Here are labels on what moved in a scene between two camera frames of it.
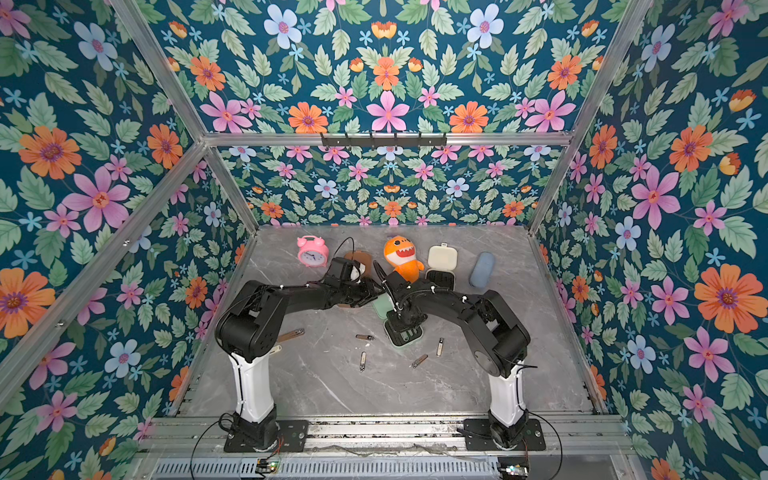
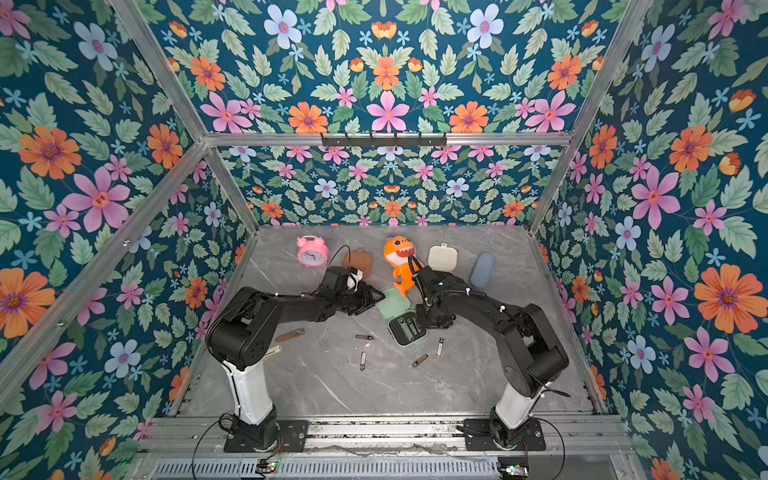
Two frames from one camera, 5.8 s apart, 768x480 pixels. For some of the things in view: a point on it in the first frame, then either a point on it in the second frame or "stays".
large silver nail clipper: x=291 y=335 stays
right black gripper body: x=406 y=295 to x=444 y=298
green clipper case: x=382 y=304 stays
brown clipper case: x=362 y=257 stays
